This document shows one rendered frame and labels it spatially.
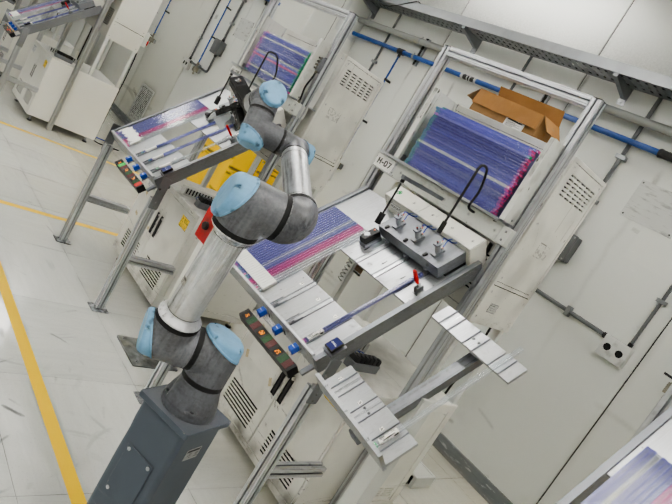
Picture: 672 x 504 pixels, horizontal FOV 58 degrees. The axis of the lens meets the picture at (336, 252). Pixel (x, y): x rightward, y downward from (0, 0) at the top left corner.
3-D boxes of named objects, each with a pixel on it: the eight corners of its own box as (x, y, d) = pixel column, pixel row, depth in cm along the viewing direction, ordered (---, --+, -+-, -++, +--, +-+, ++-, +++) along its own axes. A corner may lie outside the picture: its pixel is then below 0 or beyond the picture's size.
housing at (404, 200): (469, 279, 219) (470, 249, 210) (387, 220, 253) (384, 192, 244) (485, 269, 222) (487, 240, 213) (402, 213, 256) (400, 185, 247)
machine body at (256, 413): (278, 528, 224) (363, 394, 213) (202, 406, 272) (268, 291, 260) (383, 516, 270) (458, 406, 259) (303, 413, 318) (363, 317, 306)
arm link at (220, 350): (227, 395, 155) (253, 352, 152) (179, 379, 149) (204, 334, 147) (223, 371, 165) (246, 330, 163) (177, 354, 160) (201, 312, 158)
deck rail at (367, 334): (318, 373, 192) (315, 361, 188) (315, 370, 194) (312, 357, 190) (481, 275, 219) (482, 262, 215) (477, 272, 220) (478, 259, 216)
